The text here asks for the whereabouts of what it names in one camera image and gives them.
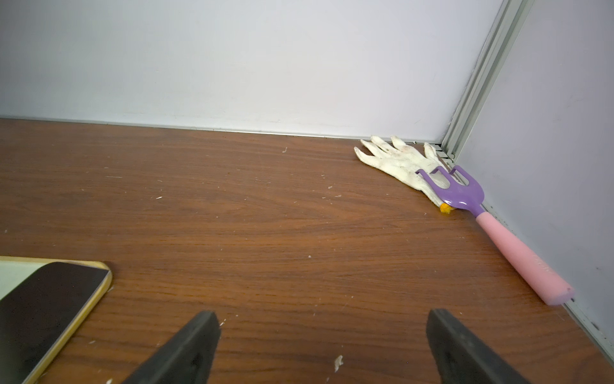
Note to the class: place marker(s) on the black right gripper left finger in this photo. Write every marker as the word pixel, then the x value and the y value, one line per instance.
pixel 187 357

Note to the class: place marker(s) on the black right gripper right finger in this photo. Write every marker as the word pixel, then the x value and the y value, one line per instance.
pixel 461 357

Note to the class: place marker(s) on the cream cutting board orange rim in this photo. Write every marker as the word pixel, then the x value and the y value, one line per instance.
pixel 14 273

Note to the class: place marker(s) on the purple pink garden rake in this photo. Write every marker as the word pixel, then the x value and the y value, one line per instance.
pixel 459 189

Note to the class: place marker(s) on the white work glove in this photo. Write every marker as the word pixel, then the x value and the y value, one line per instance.
pixel 402 162

